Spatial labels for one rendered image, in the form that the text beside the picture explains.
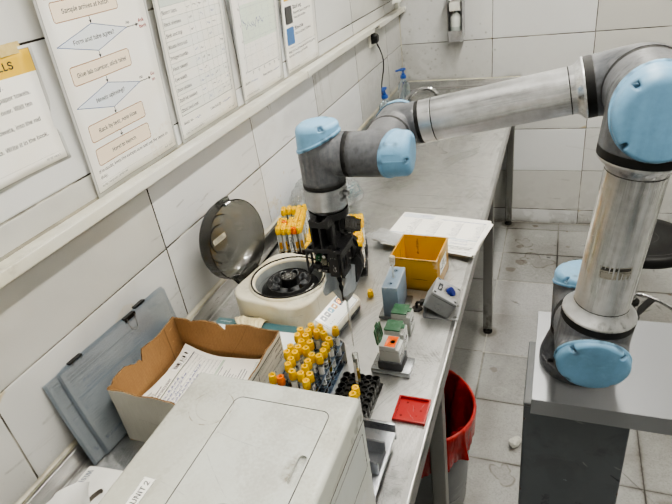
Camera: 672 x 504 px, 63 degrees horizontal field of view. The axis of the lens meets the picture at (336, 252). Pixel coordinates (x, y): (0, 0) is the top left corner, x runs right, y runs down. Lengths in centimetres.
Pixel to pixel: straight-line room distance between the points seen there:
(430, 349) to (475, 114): 61
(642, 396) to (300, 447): 71
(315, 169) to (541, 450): 79
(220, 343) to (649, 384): 90
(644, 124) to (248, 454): 66
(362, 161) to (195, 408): 45
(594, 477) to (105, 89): 130
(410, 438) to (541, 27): 261
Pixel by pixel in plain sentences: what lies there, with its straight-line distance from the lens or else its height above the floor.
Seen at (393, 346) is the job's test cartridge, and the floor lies 95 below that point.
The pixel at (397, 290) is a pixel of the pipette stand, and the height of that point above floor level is 97.
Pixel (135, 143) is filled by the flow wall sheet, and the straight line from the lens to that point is 133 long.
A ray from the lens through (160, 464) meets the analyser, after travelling 82.
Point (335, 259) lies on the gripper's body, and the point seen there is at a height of 126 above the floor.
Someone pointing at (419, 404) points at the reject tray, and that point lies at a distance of 122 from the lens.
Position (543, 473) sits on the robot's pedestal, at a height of 67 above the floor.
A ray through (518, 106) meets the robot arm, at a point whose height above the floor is 147.
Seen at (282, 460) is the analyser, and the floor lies 118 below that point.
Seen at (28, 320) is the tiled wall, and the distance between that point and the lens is 116.
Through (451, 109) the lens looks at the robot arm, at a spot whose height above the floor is 147.
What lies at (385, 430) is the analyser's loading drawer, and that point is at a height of 92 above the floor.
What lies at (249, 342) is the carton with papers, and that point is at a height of 98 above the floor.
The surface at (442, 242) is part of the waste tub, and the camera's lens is 159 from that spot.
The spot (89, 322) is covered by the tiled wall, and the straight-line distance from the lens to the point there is 126.
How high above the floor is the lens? 175
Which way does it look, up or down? 30 degrees down
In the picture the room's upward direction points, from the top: 9 degrees counter-clockwise
